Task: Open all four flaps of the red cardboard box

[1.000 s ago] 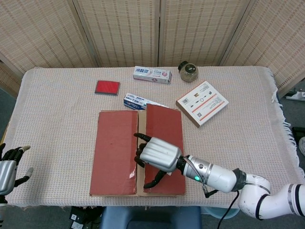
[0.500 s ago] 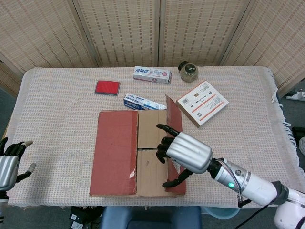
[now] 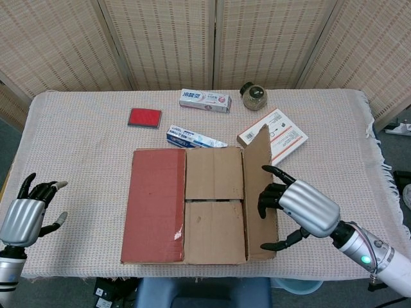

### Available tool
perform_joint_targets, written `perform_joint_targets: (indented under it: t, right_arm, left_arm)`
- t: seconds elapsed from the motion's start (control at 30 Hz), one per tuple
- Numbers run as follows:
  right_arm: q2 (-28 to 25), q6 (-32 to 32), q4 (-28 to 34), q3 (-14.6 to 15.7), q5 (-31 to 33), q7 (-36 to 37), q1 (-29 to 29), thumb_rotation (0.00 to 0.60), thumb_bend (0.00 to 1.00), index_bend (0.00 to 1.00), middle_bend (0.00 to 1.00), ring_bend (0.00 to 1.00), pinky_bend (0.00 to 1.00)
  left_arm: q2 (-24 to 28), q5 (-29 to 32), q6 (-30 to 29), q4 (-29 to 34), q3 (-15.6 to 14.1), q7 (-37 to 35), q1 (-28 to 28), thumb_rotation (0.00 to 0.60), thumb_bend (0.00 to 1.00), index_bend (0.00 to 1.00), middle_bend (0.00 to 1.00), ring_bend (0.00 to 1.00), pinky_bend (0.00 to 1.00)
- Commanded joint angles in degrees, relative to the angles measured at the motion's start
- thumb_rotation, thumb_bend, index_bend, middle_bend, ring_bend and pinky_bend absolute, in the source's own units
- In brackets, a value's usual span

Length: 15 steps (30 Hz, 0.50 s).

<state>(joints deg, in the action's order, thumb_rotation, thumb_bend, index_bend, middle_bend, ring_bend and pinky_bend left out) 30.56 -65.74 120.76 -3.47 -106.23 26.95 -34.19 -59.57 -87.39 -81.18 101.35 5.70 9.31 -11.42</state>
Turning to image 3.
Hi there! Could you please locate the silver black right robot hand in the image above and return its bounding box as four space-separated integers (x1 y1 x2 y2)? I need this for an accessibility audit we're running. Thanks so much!
258 165 341 252

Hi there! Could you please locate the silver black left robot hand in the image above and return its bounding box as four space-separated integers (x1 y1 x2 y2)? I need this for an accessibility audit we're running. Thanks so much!
0 173 69 248

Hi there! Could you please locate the brown cardboard box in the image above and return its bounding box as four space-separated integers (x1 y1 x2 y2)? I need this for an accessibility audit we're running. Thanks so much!
120 124 279 266

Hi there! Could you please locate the white orange-striped product box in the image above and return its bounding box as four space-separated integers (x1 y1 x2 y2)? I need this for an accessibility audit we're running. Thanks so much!
236 108 309 167

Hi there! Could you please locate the blue white toothpaste box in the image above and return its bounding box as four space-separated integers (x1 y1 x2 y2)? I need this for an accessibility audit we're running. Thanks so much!
166 124 229 149

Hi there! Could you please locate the white pink toothpaste box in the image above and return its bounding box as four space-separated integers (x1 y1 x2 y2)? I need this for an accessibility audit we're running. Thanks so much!
179 89 233 114

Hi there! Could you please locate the light blue bucket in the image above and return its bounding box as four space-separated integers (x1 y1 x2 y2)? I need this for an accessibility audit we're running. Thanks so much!
272 277 324 296

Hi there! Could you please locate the beige woven tablecloth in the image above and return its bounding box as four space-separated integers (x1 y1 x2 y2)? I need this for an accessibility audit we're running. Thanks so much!
0 89 410 280

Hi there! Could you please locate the black device with white labels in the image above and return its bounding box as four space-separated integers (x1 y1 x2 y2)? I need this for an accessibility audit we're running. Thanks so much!
92 277 142 308

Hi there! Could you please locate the white sneaker shoe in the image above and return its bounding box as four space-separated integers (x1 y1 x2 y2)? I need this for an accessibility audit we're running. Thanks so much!
384 119 411 135

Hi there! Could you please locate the glass jar with black lid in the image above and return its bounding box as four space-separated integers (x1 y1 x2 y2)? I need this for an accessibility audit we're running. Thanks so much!
240 81 268 112

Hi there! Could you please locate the blue chair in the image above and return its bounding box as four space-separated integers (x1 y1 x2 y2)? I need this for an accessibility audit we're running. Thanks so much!
134 276 273 308

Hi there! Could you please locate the red ink pad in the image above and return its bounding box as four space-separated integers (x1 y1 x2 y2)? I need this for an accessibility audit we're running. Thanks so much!
127 108 162 130

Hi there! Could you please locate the woven bamboo folding screen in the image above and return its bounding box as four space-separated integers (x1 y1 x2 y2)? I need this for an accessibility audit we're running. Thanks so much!
0 0 411 132

